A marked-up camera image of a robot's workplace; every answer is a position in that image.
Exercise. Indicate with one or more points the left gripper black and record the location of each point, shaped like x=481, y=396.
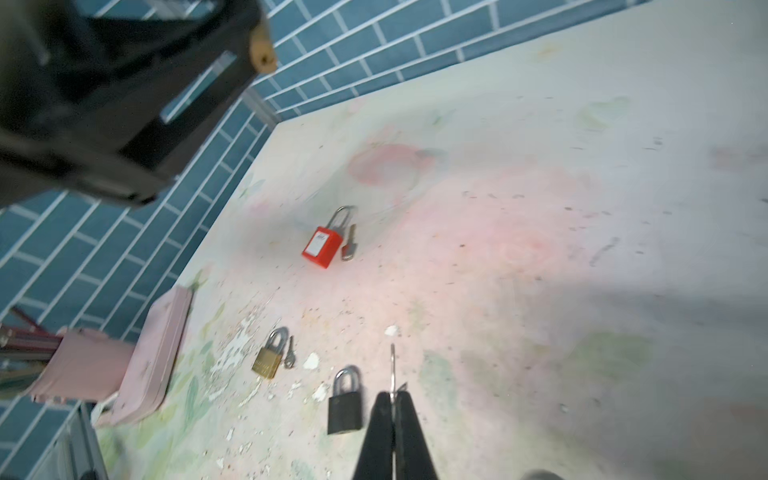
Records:
x=115, y=108

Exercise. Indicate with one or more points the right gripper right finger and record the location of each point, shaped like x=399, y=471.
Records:
x=412, y=459

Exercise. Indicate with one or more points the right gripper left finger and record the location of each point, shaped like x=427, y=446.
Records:
x=375, y=461

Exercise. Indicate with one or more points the black padlock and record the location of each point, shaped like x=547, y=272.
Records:
x=345, y=404

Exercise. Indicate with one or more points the large brass padlock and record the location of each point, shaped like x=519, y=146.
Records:
x=270, y=356

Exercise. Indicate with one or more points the small brass padlock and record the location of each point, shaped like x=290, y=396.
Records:
x=261, y=50

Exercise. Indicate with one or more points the red padlock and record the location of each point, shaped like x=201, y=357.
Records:
x=327, y=240

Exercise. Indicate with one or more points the large brass padlock key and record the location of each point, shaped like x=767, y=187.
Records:
x=290, y=356

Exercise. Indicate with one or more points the silver loose key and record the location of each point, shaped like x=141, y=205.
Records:
x=349, y=249

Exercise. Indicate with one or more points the pink pencil case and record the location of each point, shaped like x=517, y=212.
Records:
x=125, y=382

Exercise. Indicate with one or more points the aluminium front rail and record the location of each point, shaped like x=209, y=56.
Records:
x=74, y=452

